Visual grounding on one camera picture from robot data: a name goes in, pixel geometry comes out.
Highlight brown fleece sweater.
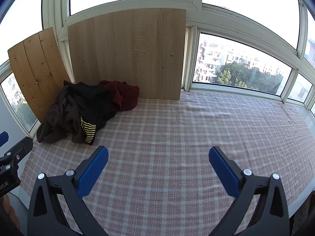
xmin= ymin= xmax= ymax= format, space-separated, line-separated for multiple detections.
xmin=37 ymin=85 xmax=84 ymax=143

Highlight pink plaid table cloth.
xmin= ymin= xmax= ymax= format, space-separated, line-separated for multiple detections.
xmin=21 ymin=91 xmax=315 ymax=236

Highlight pine plank board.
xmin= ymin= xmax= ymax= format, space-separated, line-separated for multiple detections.
xmin=7 ymin=27 xmax=72 ymax=124

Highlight apartment buildings outside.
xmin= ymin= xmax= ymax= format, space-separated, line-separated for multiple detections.
xmin=194 ymin=33 xmax=291 ymax=83

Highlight dark red garment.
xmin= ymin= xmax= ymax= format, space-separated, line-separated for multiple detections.
xmin=97 ymin=80 xmax=140 ymax=112

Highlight green trees outside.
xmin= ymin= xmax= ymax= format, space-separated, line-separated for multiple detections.
xmin=217 ymin=62 xmax=284 ymax=95

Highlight person's left hand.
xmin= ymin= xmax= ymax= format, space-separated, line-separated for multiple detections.
xmin=2 ymin=194 xmax=21 ymax=230

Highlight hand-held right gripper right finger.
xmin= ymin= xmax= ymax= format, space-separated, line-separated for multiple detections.
xmin=209 ymin=146 xmax=289 ymax=236

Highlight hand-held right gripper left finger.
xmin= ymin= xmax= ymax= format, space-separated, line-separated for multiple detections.
xmin=28 ymin=146 xmax=109 ymax=236

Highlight large light wooden board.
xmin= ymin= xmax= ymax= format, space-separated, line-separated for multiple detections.
xmin=67 ymin=8 xmax=187 ymax=101

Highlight black garment with yellow stripes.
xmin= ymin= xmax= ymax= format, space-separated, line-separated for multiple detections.
xmin=63 ymin=80 xmax=118 ymax=146

